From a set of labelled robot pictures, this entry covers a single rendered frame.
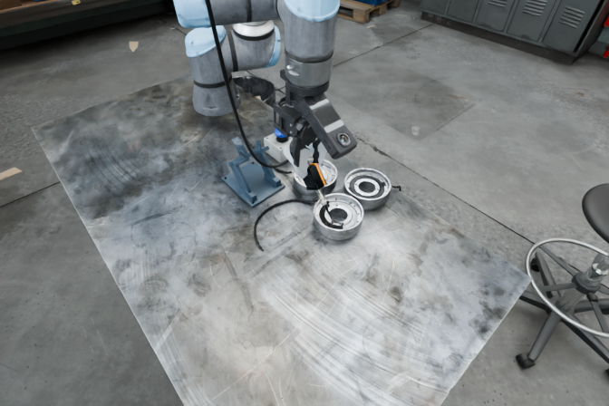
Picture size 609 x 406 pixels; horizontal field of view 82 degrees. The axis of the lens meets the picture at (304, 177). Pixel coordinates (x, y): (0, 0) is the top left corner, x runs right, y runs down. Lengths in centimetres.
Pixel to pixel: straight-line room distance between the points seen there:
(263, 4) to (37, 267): 172
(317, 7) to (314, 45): 5
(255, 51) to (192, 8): 50
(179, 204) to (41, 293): 119
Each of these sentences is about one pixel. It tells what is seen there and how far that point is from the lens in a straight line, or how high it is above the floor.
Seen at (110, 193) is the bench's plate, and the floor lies 80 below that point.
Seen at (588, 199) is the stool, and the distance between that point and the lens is 139.
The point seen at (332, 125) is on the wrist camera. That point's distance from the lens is 58.
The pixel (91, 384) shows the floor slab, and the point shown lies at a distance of 165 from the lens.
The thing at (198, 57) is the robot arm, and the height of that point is 98.
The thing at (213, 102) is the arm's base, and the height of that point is 84.
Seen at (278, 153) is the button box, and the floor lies 83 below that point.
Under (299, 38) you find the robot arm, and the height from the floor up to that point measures 121.
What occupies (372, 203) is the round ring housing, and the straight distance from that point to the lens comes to 79.
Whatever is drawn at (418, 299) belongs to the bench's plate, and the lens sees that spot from 71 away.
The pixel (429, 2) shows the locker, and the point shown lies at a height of 20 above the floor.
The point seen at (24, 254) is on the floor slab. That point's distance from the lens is 216.
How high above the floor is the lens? 140
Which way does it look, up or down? 43 degrees down
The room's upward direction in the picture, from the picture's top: straight up
